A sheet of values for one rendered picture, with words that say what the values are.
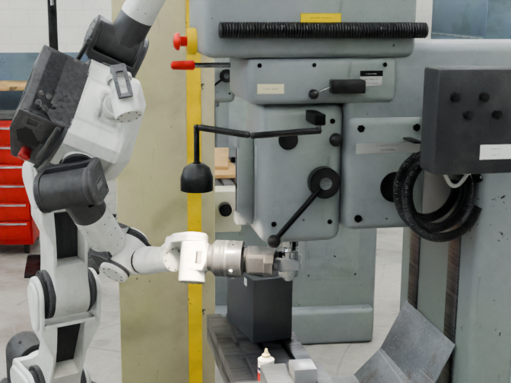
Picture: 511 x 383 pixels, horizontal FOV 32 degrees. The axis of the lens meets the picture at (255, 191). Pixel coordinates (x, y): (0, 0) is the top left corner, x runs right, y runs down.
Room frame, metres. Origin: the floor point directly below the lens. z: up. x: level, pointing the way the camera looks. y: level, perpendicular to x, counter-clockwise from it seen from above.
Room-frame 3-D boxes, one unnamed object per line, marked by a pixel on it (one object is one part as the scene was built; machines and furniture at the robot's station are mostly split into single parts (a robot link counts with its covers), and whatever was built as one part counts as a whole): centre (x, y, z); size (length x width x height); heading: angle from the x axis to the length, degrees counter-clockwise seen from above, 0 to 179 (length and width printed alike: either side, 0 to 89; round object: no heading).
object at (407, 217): (1.89, -0.38, 1.45); 0.18 x 0.16 x 0.21; 102
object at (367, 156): (2.07, -0.27, 1.47); 0.24 x 0.19 x 0.26; 12
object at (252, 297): (2.46, -0.01, 1.00); 0.22 x 0.12 x 0.20; 21
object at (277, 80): (2.04, -0.12, 1.68); 0.34 x 0.24 x 0.10; 102
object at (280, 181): (2.03, -0.08, 1.47); 0.21 x 0.19 x 0.32; 12
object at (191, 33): (1.98, 0.15, 1.76); 0.06 x 0.02 x 0.06; 12
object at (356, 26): (1.89, -0.14, 1.79); 0.45 x 0.04 x 0.04; 102
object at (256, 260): (2.04, 0.01, 1.24); 0.13 x 0.12 x 0.10; 173
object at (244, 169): (2.01, 0.03, 1.45); 0.04 x 0.04 x 0.21; 12
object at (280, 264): (2.00, -0.08, 1.24); 0.06 x 0.02 x 0.03; 83
